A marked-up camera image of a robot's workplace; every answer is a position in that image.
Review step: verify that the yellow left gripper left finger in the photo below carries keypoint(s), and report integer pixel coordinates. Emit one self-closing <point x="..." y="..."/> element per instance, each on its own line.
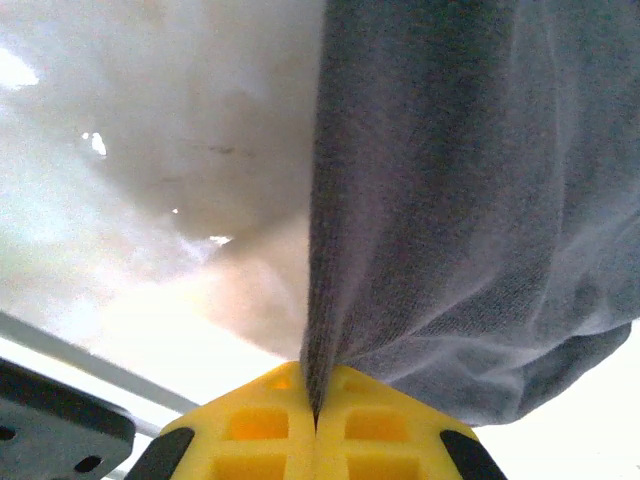
<point x="255" y="425"/>

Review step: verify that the dark grey t-shirt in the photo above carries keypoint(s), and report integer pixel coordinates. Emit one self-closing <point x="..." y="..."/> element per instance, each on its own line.
<point x="450" y="200"/>

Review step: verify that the aluminium front mounting rail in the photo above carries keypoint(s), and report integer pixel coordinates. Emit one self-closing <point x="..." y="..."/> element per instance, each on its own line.
<point x="75" y="357"/>

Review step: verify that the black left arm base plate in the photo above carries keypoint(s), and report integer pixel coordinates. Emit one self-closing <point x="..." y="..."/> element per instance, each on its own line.
<point x="45" y="430"/>

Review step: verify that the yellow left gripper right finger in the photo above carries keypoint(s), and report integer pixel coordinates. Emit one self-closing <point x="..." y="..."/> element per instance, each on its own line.
<point x="380" y="430"/>

